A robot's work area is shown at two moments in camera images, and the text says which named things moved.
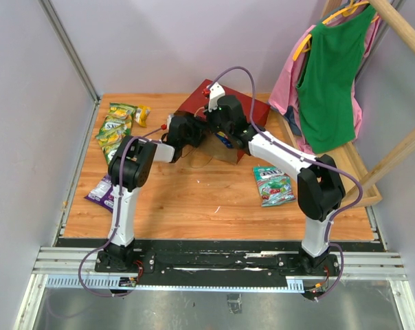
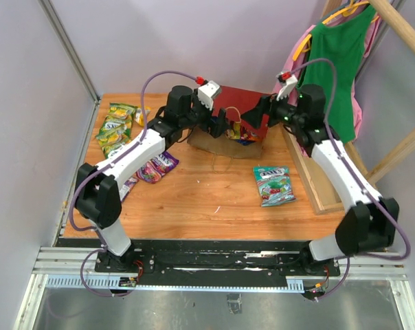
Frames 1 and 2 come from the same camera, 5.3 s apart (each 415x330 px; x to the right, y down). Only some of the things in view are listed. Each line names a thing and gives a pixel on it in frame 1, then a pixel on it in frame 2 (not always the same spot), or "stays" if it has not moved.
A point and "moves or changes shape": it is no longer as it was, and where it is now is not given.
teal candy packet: (275, 187) stays
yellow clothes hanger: (304, 46) stays
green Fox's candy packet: (121, 110) stays
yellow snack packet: (141, 114) stays
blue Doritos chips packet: (225, 139) moves or changes shape
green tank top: (325, 88) stays
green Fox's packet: (113, 128) stays
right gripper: (209, 116) -> (254, 116)
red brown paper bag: (217, 148) moves or changes shape
